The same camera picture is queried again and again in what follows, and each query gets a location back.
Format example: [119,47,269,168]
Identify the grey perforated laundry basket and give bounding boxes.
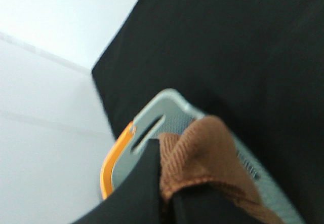
[101,89,305,223]

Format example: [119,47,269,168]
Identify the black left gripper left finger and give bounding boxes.
[75,139,161,223]

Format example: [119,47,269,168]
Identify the brown towel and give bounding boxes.
[158,116,283,223]

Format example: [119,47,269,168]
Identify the black table cloth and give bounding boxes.
[92,0,323,223]

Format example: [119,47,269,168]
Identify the orange basket handle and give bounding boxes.
[100,121,136,200]

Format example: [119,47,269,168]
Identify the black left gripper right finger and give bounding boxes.
[172,184,260,224]

